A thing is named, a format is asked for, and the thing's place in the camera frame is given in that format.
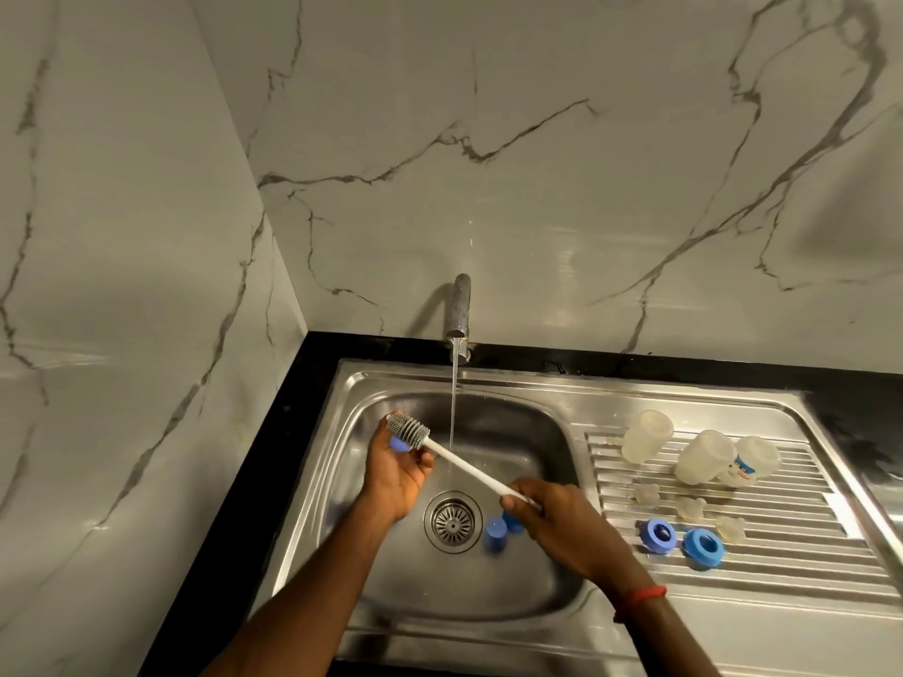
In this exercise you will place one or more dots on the person's left hand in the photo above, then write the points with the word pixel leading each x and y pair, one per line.
pixel 391 482

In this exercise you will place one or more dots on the person's right hand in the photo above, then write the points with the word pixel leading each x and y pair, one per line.
pixel 571 532

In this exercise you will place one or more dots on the person's right fingers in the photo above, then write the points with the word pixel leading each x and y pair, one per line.
pixel 520 506

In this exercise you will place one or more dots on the person's left thumb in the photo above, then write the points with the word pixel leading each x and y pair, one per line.
pixel 423 463

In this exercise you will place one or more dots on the white grey bottle brush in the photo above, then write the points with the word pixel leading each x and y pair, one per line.
pixel 462 463

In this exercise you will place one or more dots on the person's left forearm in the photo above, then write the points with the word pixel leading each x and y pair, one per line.
pixel 282 599

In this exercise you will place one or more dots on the person's right forearm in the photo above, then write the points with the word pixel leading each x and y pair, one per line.
pixel 667 638

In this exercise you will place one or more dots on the blue bottle cap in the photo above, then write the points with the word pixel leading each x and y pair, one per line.
pixel 513 523
pixel 495 535

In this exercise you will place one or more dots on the metal drain strainer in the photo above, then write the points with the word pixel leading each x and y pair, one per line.
pixel 453 523

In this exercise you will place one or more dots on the clear silicone bottle nipple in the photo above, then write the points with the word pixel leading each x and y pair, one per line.
pixel 646 494
pixel 690 509
pixel 731 530

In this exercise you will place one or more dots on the red wrist thread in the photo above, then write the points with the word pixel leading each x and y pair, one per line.
pixel 643 597

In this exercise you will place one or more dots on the chrome faucet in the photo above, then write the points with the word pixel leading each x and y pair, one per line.
pixel 460 310

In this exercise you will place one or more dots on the printed clear baby bottle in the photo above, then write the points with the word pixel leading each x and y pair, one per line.
pixel 755 459

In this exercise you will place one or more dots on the stainless steel sink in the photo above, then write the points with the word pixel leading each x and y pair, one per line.
pixel 741 613

